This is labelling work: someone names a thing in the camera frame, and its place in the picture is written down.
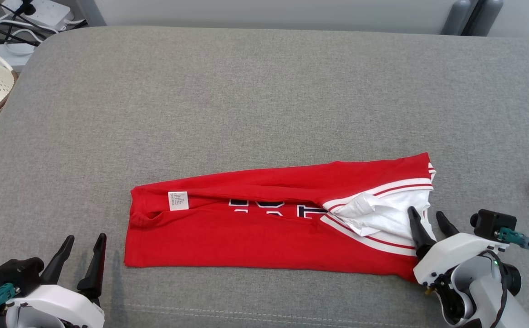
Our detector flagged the white power strip with cables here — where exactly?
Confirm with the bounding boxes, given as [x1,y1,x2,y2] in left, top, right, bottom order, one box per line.
[0,4,87,44]

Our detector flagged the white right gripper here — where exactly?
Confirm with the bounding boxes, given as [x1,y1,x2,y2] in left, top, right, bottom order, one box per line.
[407,205,509,286]

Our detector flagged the teal right camera cable connector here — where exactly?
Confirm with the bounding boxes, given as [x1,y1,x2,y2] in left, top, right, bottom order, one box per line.
[494,227,529,250]

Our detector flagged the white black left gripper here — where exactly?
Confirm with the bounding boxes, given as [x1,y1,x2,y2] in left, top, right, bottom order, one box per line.
[5,233,107,328]

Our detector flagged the grey rounded partition foot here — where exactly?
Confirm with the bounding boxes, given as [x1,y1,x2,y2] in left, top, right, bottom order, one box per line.
[467,0,504,37]
[75,0,108,27]
[441,0,478,36]

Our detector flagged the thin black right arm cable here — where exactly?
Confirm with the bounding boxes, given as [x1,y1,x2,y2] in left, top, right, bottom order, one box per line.
[478,249,509,328]

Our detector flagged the red white number 23 jersey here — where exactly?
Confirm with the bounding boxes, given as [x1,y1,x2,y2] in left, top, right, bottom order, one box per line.
[123,152,437,282]

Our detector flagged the grey fabric sofa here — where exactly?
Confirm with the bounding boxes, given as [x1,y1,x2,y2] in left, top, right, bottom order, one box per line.
[0,25,529,328]

